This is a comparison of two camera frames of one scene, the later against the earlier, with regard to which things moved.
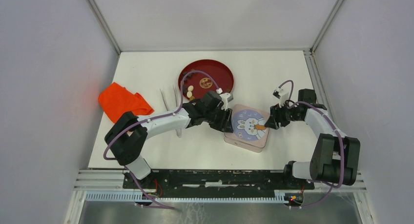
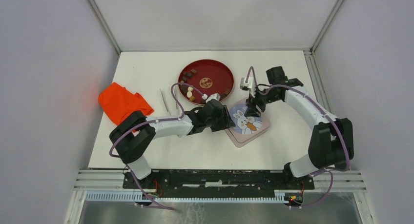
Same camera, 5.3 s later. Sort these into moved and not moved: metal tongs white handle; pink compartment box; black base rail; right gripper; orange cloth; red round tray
Moved: pink compartment box; right gripper
Not moved: orange cloth; black base rail; red round tray; metal tongs white handle
